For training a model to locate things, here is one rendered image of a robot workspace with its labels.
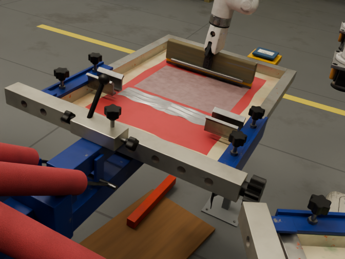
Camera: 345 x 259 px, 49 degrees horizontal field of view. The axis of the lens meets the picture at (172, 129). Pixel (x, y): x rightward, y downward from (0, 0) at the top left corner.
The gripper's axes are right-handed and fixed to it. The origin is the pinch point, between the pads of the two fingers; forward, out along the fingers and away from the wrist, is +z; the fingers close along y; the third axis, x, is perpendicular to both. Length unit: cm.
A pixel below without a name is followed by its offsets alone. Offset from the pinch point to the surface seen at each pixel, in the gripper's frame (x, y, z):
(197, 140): -15.6, -43.3, 3.7
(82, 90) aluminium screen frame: 25, -44, 5
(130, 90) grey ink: 14.8, -31.1, 5.4
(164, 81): 9.7, -16.5, 6.0
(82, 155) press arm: -1, -77, -5
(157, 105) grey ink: 2.9, -33.8, 4.7
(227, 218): -24, 28, 99
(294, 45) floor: 7, 370, 108
